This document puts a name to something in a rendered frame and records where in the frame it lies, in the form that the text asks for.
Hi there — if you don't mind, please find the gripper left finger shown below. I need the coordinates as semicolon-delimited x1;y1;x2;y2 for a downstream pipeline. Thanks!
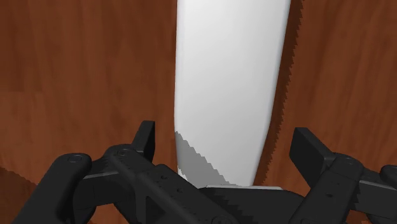
11;120;240;224

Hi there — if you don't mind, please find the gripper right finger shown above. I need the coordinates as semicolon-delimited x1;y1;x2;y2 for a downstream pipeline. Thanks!
288;127;397;224

